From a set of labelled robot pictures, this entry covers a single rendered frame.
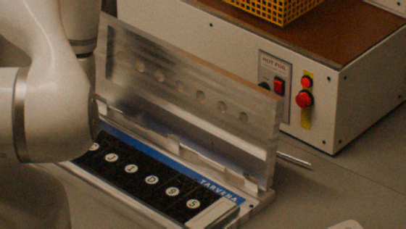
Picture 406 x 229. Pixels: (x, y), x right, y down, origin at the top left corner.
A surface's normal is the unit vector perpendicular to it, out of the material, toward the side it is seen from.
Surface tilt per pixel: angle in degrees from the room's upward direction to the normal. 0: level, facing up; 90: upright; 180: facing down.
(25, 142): 91
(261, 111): 83
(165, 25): 90
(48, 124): 67
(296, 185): 0
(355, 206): 0
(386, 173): 0
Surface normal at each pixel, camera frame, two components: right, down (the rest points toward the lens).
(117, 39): -0.66, 0.33
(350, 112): 0.75, 0.38
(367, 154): 0.00, -0.82
